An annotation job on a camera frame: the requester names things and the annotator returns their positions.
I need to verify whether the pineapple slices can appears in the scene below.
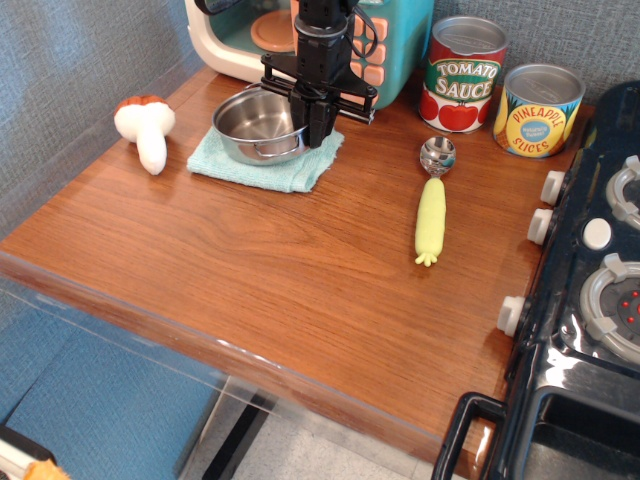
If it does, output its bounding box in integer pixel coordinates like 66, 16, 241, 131
493, 64, 585, 159

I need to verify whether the small steel pot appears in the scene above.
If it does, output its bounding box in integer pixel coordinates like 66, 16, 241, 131
212, 84, 308, 166

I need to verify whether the teal toy microwave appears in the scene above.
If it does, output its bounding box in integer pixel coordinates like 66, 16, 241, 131
185, 1, 433, 109

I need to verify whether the light blue cloth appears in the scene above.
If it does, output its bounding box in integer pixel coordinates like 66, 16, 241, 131
187, 127, 345, 193

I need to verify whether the tomato sauce can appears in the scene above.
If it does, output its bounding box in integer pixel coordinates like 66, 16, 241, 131
419, 16, 508, 133

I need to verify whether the black toy stove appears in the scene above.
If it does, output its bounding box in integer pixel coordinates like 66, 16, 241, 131
433, 81, 639, 479

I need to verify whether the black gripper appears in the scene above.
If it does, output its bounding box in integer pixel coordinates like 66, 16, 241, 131
261, 1, 377, 149

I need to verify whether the white stove knob bottom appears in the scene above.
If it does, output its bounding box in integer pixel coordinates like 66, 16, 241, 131
497, 296, 526, 337

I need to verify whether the spoon with yellow handle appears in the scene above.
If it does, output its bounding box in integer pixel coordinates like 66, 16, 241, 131
414, 136, 456, 267

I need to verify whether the orange plush object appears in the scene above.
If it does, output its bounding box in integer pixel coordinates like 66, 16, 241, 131
23, 460, 70, 480

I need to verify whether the plush mushroom toy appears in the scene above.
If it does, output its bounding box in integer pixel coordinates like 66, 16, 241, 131
114, 95, 176, 175

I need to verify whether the white stove knob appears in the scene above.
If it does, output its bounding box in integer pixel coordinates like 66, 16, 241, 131
527, 209, 553, 246
497, 296, 526, 337
540, 170, 566, 206

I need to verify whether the white stove knob top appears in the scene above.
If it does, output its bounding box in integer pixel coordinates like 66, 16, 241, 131
540, 170, 566, 206

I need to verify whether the white stove knob middle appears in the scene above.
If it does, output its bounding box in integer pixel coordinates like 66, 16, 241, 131
527, 209, 553, 246

